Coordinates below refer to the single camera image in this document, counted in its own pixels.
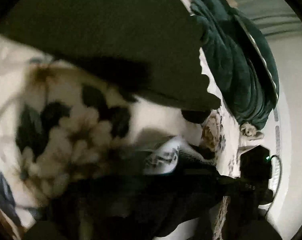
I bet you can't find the striped black grey knit sweater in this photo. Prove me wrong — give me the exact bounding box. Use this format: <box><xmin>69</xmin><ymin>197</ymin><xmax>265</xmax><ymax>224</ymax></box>
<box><xmin>24</xmin><ymin>152</ymin><xmax>227</xmax><ymax>239</ymax></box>

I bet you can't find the dark green quilted jacket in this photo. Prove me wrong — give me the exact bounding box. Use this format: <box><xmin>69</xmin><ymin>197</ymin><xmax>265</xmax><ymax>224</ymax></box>
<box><xmin>190</xmin><ymin>0</ymin><xmax>279</xmax><ymax>130</ymax></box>

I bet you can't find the grey green curtain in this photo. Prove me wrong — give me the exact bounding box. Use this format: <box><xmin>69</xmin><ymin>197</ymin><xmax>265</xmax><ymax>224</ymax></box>
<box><xmin>227</xmin><ymin>0</ymin><xmax>302</xmax><ymax>37</ymax></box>

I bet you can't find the black folded garment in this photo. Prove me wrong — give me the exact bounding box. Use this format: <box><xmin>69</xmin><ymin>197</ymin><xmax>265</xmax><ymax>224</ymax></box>
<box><xmin>0</xmin><ymin>0</ymin><xmax>221</xmax><ymax>112</ymax></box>

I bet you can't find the floral patterned bed sheet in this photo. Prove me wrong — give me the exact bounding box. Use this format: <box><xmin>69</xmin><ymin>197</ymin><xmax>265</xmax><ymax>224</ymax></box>
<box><xmin>0</xmin><ymin>0</ymin><xmax>265</xmax><ymax>240</ymax></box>

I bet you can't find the black cable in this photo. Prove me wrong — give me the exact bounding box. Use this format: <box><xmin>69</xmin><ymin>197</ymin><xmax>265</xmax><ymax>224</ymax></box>
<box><xmin>263</xmin><ymin>154</ymin><xmax>283</xmax><ymax>218</ymax></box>

